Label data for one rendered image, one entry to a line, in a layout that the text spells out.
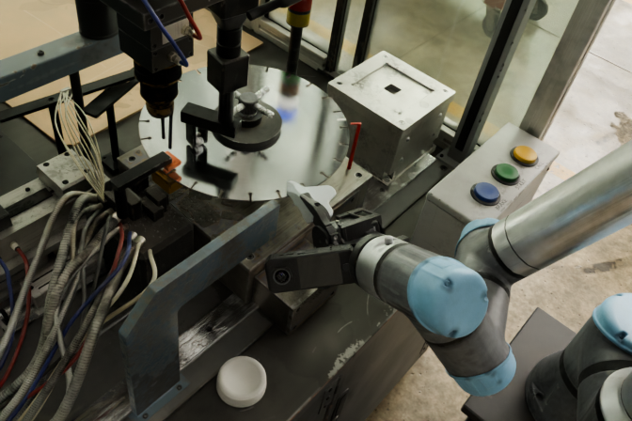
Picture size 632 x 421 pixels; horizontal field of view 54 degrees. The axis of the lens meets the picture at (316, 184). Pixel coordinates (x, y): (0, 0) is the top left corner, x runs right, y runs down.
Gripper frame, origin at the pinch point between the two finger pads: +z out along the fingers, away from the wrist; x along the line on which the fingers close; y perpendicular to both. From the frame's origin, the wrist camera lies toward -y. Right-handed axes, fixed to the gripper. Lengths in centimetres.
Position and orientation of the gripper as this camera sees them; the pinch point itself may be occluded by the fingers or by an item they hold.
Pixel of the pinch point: (292, 231)
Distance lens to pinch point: 92.6
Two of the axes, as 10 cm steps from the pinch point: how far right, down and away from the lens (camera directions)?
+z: -4.7, -1.6, 8.7
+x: -1.5, -9.5, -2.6
